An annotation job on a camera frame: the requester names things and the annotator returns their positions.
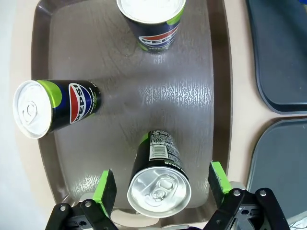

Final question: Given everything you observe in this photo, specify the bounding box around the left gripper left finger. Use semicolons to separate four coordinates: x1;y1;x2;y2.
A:
45;169;118;230

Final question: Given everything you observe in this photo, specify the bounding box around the black plastic serving tray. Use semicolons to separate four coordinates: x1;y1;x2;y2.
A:
246;0;307;115
246;118;307;221

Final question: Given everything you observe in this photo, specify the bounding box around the black green Pepsi can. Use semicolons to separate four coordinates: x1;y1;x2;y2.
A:
12;80;102;139
116;0;187;54
126;130;192;219

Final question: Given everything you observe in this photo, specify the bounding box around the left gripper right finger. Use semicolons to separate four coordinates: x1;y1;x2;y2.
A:
202;161;291;230

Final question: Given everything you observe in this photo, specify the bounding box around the brown plastic serving tray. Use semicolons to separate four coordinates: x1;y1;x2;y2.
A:
30;0;233;228

